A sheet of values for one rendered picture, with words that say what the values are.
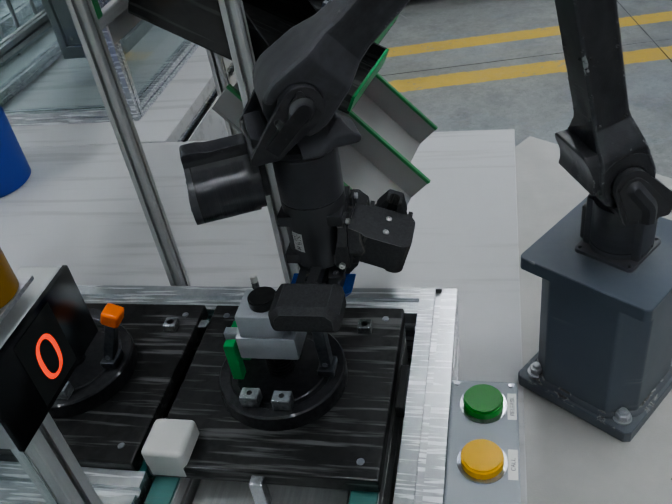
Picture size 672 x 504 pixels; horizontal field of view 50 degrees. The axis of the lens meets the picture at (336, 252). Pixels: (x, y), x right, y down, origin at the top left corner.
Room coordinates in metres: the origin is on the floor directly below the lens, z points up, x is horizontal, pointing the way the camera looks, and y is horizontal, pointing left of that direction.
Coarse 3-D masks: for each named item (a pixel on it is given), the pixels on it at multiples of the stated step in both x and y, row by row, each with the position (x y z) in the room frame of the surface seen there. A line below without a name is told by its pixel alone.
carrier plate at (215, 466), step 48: (336, 336) 0.60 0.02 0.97; (384, 336) 0.59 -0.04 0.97; (192, 384) 0.57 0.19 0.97; (384, 384) 0.52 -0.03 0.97; (240, 432) 0.49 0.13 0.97; (288, 432) 0.48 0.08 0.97; (336, 432) 0.47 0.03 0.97; (384, 432) 0.46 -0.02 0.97; (240, 480) 0.44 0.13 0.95; (288, 480) 0.43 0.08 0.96; (336, 480) 0.41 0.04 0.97
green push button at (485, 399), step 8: (480, 384) 0.49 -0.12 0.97; (472, 392) 0.48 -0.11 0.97; (480, 392) 0.48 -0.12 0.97; (488, 392) 0.48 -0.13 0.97; (496, 392) 0.48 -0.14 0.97; (464, 400) 0.48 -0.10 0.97; (472, 400) 0.47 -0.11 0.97; (480, 400) 0.47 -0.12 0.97; (488, 400) 0.47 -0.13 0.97; (496, 400) 0.47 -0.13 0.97; (472, 408) 0.46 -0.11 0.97; (480, 408) 0.46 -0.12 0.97; (488, 408) 0.46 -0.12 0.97; (496, 408) 0.46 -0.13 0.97; (472, 416) 0.46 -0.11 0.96; (480, 416) 0.46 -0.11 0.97; (488, 416) 0.46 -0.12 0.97
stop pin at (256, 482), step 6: (252, 480) 0.43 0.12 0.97; (258, 480) 0.43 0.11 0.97; (264, 480) 0.43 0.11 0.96; (252, 486) 0.42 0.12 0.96; (258, 486) 0.42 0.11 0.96; (264, 486) 0.43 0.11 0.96; (252, 492) 0.42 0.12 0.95; (258, 492) 0.42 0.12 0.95; (264, 492) 0.42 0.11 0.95; (258, 498) 0.42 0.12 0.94; (264, 498) 0.42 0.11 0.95; (270, 498) 0.43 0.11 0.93
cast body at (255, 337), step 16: (256, 288) 0.56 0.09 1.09; (272, 288) 0.56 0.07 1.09; (240, 304) 0.55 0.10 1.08; (256, 304) 0.54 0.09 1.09; (240, 320) 0.53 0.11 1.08; (256, 320) 0.53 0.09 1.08; (240, 336) 0.54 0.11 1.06; (256, 336) 0.53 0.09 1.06; (272, 336) 0.53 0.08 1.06; (288, 336) 0.53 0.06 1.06; (304, 336) 0.55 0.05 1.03; (240, 352) 0.54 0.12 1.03; (256, 352) 0.53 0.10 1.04; (272, 352) 0.53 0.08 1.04; (288, 352) 0.52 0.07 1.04
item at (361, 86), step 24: (144, 0) 0.82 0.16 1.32; (168, 0) 0.81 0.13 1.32; (192, 0) 0.80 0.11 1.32; (216, 0) 0.78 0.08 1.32; (264, 0) 0.90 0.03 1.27; (288, 0) 0.89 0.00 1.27; (168, 24) 0.81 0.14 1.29; (192, 24) 0.80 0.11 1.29; (216, 24) 0.79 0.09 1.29; (264, 24) 0.87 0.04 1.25; (288, 24) 0.88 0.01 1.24; (216, 48) 0.79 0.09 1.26; (264, 48) 0.76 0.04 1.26; (384, 48) 0.84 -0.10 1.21; (360, 72) 0.81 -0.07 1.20; (360, 96) 0.75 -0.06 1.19
